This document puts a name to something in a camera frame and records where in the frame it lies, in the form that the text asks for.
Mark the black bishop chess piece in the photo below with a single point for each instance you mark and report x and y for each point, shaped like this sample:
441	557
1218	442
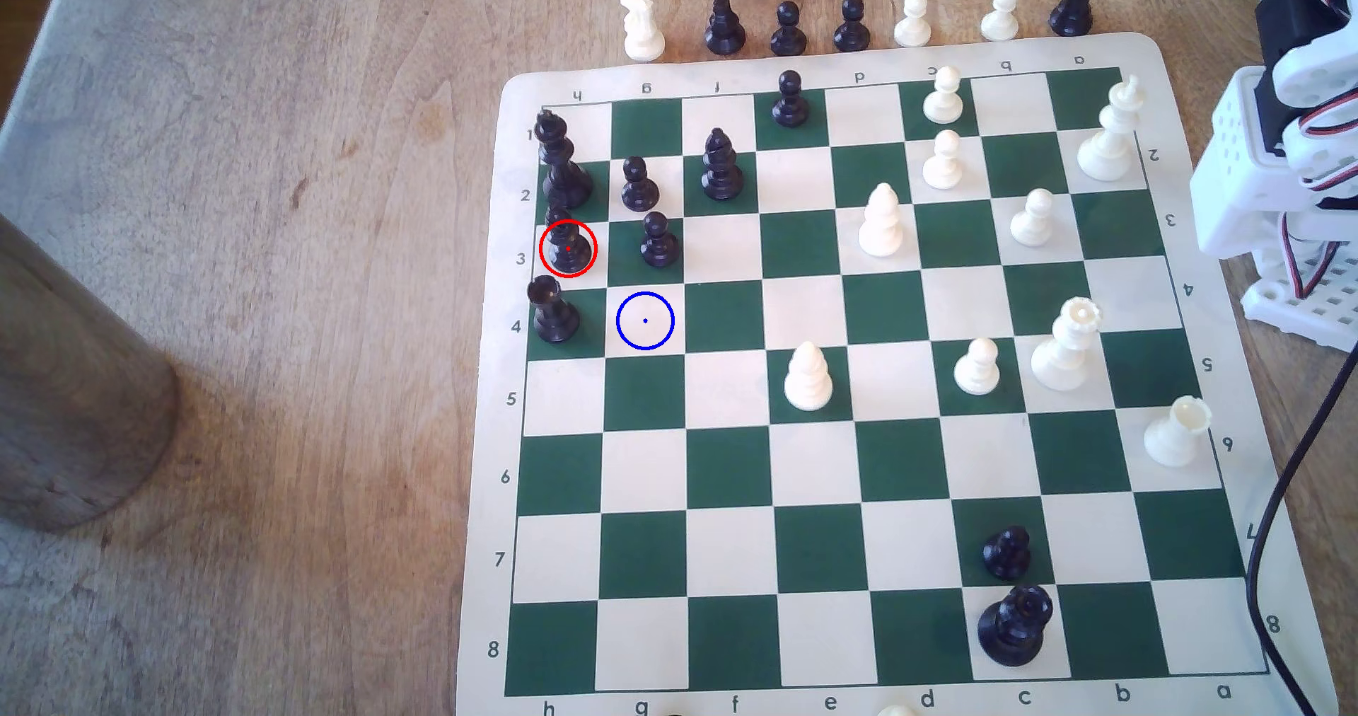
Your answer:
725	28
721	173

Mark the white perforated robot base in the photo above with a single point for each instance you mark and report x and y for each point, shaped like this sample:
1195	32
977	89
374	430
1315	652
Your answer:
1326	313

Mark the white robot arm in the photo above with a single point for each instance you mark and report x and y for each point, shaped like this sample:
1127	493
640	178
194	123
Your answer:
1236	164

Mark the white rook chess piece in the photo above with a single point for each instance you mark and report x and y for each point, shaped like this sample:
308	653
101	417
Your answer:
1173	440

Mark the white knight chess piece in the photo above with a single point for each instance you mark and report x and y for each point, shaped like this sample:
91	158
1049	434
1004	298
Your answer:
642	35

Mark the black rook chess piece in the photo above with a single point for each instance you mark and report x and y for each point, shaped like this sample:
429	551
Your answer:
1074	10
555	318

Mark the white queen chess piece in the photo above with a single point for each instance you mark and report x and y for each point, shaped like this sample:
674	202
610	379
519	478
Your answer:
1061	361

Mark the black king chess piece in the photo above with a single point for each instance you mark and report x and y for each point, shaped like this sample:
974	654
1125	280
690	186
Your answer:
562	177

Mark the black queen chess piece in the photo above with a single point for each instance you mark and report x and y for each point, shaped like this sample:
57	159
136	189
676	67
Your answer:
1013	631

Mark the white pawn chess piece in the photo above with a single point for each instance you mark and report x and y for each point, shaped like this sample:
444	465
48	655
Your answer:
942	168
999	21
1032	226
942	104
912	26
977	373

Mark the white king chess piece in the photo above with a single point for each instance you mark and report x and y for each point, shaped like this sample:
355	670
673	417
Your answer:
1108	148

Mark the black pawn chess piece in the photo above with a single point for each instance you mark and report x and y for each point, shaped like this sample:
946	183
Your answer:
851	32
788	37
790	108
1007	557
659	247
569	251
640	192

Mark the white bishop chess piece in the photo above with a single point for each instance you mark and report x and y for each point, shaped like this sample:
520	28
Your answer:
881	230
808	385

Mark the green and cream chess mat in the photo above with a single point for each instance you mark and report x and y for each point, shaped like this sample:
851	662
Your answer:
732	472

